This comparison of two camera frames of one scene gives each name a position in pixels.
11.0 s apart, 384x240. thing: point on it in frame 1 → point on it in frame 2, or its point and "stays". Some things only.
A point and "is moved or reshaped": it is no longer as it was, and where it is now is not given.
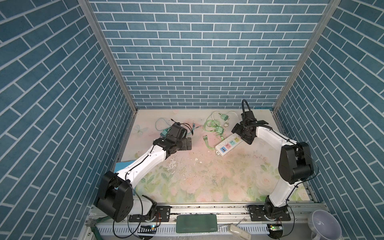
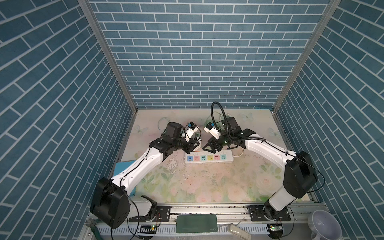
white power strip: (224, 146) is moved or reshaped
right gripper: (237, 128) → (211, 142)
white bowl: (323, 224) stays
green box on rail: (196, 223) stays
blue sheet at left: (120, 166) stays
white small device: (238, 232) stays
